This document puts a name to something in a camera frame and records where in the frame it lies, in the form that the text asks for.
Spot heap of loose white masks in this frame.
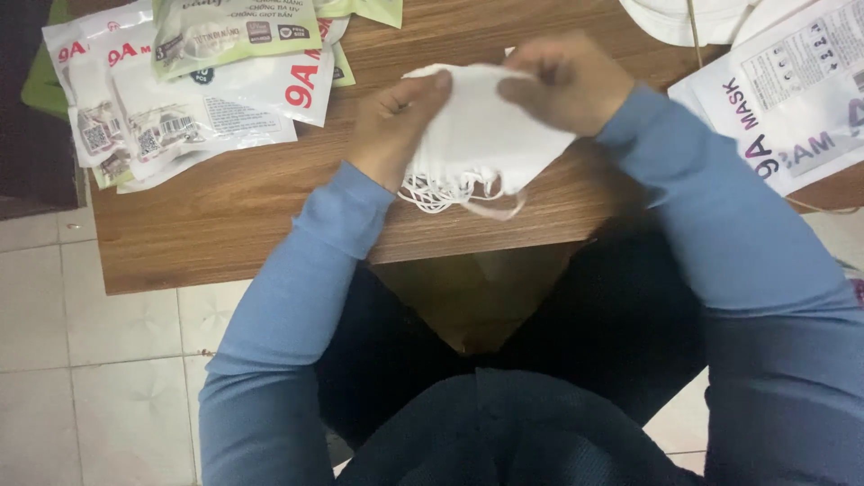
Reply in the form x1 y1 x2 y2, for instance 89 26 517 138
617 0 767 48

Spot white packet with red print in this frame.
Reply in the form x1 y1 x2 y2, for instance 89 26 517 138
92 147 227 195
42 0 158 169
108 27 336 165

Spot person's right hand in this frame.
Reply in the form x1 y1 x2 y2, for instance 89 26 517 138
496 30 636 139

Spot thin tan cord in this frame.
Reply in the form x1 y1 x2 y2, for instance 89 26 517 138
686 0 864 216

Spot stack of white face masks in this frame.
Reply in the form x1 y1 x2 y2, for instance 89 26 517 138
397 63 579 221

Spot green plastic bag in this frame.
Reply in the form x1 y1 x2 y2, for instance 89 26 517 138
20 0 77 124

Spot person's dark trousers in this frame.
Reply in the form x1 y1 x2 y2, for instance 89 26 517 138
316 215 711 486

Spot person's left hand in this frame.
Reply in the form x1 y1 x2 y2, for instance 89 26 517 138
343 69 454 194

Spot white packet with purple print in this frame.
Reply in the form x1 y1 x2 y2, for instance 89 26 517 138
667 40 864 198
730 0 864 132

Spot green mask packet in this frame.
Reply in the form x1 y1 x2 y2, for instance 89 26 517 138
151 0 324 82
313 0 405 30

